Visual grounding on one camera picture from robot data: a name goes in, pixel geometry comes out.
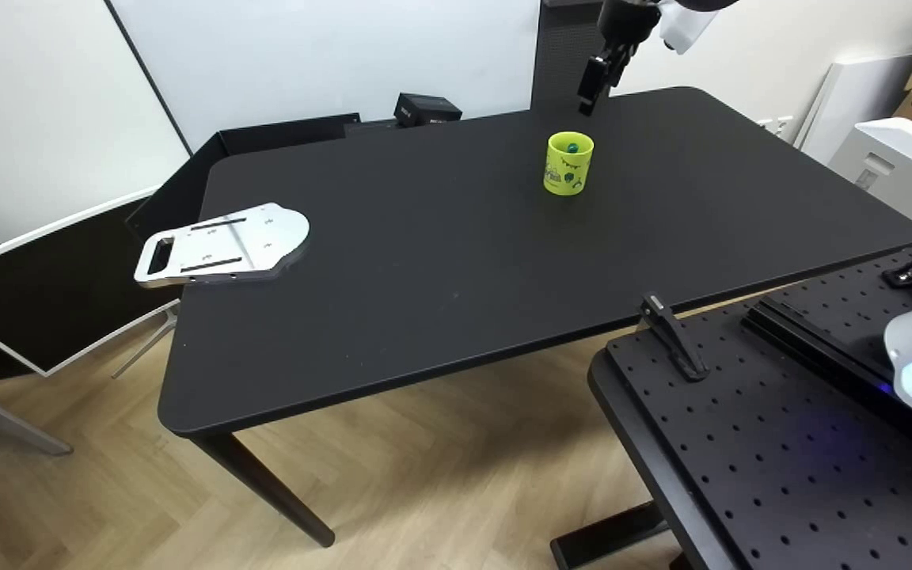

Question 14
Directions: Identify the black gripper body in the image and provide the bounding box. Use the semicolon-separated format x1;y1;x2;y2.
602;0;660;51

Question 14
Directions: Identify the lime green mug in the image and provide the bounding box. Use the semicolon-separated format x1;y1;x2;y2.
542;126;600;201

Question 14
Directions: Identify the dark grey pillar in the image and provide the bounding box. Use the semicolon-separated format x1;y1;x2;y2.
532;0;626;114

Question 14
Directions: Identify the small black box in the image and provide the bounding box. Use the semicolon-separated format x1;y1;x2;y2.
389;92;466;130

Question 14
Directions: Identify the white leaning panel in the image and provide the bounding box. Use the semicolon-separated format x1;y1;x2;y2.
795;51;912;165

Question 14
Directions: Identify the large whiteboard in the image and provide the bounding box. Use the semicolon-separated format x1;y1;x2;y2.
106;0;546;151

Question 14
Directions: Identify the black clamp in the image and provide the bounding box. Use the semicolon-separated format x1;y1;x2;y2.
638;290;709;385

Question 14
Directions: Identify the white box device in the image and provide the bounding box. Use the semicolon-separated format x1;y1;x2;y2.
831;114;912;206

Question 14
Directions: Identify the white flat mounting plate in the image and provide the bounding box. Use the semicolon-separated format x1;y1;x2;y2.
132;201;314;290

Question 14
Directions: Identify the black perforated breadboard table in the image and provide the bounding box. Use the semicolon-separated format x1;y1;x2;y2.
585;299;912;570

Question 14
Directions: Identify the black stand foot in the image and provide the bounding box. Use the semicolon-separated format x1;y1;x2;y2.
549;496;685;570

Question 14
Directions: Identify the grey metal leg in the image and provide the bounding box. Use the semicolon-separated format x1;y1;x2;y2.
0;374;75;458

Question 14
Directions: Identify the raised black base plate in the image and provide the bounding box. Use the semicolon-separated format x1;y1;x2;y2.
742;245;912;431

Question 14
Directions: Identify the black board white frame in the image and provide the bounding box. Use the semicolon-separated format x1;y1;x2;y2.
0;186;196;379

